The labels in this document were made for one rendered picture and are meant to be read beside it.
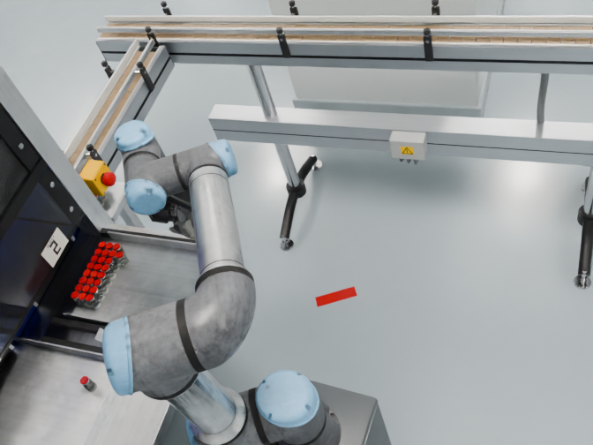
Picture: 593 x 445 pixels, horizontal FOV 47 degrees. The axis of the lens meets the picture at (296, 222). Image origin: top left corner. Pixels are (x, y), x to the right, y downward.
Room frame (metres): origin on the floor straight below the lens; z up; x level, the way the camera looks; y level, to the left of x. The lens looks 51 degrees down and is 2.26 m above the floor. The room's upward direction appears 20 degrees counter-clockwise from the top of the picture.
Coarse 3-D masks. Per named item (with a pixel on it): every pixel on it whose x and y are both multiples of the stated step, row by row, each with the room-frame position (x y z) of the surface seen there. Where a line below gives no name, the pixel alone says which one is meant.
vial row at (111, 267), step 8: (120, 248) 1.22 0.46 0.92; (112, 256) 1.19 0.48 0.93; (112, 264) 1.18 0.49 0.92; (120, 264) 1.19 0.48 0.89; (104, 272) 1.16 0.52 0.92; (112, 272) 1.16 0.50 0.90; (96, 280) 1.13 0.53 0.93; (104, 280) 1.14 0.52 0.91; (96, 288) 1.11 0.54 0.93; (104, 288) 1.12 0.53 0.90; (88, 296) 1.09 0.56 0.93; (96, 296) 1.10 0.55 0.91; (104, 296) 1.11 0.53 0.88; (96, 304) 1.08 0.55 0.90
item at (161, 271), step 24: (120, 240) 1.28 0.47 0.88; (144, 240) 1.23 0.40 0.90; (168, 240) 1.19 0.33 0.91; (144, 264) 1.17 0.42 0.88; (168, 264) 1.14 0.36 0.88; (192, 264) 1.11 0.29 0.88; (120, 288) 1.12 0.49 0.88; (144, 288) 1.09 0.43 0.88; (168, 288) 1.06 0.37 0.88; (192, 288) 1.04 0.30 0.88; (96, 312) 1.07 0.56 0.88; (120, 312) 1.05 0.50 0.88
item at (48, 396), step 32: (32, 352) 1.02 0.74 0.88; (64, 352) 0.99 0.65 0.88; (96, 352) 0.93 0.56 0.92; (0, 384) 0.96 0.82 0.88; (32, 384) 0.93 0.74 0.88; (64, 384) 0.90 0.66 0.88; (96, 384) 0.87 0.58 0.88; (0, 416) 0.88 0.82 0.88; (32, 416) 0.85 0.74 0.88; (64, 416) 0.82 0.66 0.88; (96, 416) 0.77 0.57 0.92
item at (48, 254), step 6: (54, 234) 1.22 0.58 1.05; (60, 234) 1.23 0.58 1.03; (60, 240) 1.22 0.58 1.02; (66, 240) 1.24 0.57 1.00; (48, 246) 1.19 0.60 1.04; (54, 246) 1.20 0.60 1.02; (60, 246) 1.22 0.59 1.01; (42, 252) 1.18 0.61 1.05; (48, 252) 1.19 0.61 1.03; (54, 252) 1.20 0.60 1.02; (60, 252) 1.21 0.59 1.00; (48, 258) 1.18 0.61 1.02; (54, 258) 1.19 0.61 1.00; (54, 264) 1.18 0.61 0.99
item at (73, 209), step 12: (0, 108) 1.31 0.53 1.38; (0, 120) 1.30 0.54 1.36; (0, 132) 1.28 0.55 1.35; (12, 132) 1.30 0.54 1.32; (12, 144) 1.29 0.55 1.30; (24, 144) 1.31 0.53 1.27; (24, 156) 1.29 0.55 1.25; (36, 156) 1.31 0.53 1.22; (48, 180) 1.30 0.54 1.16; (60, 192) 1.30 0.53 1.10; (60, 204) 1.28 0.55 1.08; (72, 204) 1.31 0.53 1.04; (72, 216) 1.29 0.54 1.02
